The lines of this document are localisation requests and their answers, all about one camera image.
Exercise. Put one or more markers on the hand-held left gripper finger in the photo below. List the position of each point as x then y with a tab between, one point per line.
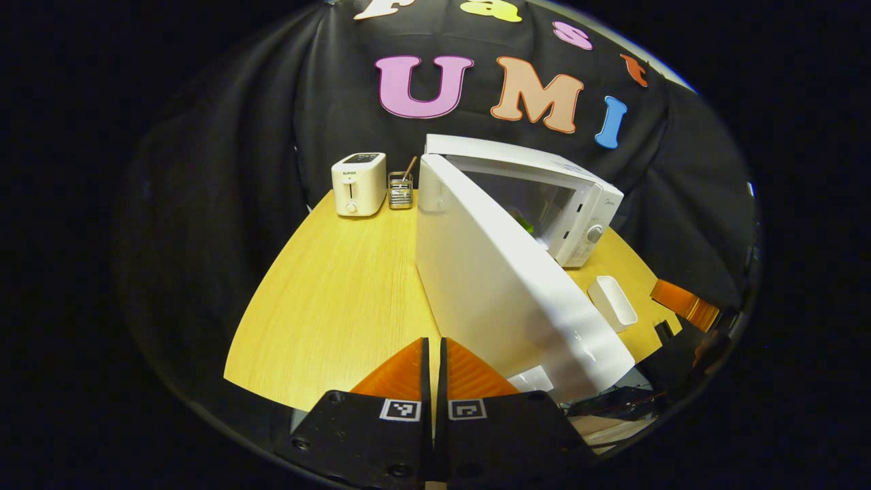
441	381
426	381

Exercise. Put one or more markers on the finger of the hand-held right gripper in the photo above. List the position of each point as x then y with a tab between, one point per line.
680	354
684	303

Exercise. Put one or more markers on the white microwave oven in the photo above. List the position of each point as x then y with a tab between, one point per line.
490	286

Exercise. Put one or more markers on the lettuce toast sandwich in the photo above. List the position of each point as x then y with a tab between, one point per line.
525	223

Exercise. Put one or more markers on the white plastic tray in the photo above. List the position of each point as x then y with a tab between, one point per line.
612	303

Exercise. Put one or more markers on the white toaster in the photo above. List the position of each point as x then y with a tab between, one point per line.
358	187

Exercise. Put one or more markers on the wooden stick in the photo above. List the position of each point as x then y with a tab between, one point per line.
410	167

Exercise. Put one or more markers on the black backdrop cloth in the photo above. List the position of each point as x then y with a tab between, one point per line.
238	170

